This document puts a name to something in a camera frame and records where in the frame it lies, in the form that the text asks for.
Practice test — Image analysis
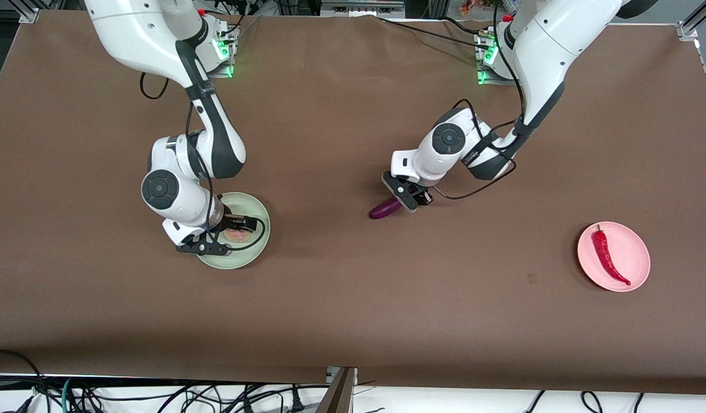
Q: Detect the brown table cover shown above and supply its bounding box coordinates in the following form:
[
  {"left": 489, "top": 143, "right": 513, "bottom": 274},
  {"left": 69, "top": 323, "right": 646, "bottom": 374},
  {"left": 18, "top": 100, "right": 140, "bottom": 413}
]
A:
[{"left": 0, "top": 9, "right": 706, "bottom": 396}]

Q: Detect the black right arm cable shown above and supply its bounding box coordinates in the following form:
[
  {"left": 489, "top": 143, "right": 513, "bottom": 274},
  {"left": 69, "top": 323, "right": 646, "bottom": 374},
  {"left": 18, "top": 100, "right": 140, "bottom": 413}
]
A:
[{"left": 139, "top": 72, "right": 267, "bottom": 252}]

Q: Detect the black floor cable loop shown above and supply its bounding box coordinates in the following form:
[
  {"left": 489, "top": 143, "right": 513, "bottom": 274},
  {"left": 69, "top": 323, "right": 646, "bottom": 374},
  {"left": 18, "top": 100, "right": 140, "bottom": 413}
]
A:
[{"left": 0, "top": 349, "right": 49, "bottom": 413}]

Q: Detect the red chili pepper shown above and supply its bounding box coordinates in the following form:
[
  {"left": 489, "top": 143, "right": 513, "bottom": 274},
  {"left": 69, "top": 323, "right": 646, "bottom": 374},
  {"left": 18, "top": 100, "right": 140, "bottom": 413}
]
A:
[{"left": 593, "top": 225, "right": 631, "bottom": 286}]

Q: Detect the pale green round plate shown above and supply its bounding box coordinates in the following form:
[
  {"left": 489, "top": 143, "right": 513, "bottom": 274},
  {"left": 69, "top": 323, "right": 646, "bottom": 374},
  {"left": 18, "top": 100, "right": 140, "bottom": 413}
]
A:
[{"left": 195, "top": 192, "right": 271, "bottom": 270}]

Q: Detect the long black table cable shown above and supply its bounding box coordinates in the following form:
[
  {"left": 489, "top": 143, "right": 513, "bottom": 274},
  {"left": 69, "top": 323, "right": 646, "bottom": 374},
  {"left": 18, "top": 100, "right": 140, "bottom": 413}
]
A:
[{"left": 376, "top": 16, "right": 491, "bottom": 49}]

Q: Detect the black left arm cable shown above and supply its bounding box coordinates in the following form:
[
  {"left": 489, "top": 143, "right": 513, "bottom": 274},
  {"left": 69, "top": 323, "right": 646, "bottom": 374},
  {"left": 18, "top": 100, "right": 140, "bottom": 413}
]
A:
[{"left": 432, "top": 0, "right": 529, "bottom": 200}]

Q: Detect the brown post with bracket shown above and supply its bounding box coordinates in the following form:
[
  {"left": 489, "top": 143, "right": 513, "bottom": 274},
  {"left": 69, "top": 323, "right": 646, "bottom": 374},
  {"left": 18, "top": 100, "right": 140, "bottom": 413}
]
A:
[{"left": 316, "top": 367, "right": 358, "bottom": 413}]

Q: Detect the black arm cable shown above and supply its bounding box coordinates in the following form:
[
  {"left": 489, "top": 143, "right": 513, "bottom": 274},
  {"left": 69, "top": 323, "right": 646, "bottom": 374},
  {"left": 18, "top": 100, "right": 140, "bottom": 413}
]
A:
[
  {"left": 139, "top": 72, "right": 267, "bottom": 252},
  {"left": 432, "top": 0, "right": 529, "bottom": 200}
]

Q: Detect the pink round plate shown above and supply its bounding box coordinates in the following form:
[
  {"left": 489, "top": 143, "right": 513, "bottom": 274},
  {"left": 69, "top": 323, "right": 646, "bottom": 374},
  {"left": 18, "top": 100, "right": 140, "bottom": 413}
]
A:
[{"left": 577, "top": 221, "right": 651, "bottom": 293}]

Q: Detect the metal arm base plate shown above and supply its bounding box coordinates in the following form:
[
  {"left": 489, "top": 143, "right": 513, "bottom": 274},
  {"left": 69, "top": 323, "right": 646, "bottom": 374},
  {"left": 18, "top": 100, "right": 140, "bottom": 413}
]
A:
[
  {"left": 475, "top": 32, "right": 517, "bottom": 87},
  {"left": 207, "top": 14, "right": 236, "bottom": 79}
]

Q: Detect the purple eggplant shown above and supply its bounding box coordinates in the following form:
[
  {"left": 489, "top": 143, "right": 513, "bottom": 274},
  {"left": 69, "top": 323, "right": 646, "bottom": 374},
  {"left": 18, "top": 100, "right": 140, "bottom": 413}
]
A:
[{"left": 368, "top": 196, "right": 404, "bottom": 220}]

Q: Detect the grey metal device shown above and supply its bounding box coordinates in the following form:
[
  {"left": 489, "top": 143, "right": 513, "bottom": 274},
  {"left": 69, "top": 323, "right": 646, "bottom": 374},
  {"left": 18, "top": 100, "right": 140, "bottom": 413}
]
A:
[{"left": 320, "top": 0, "right": 406, "bottom": 18}]

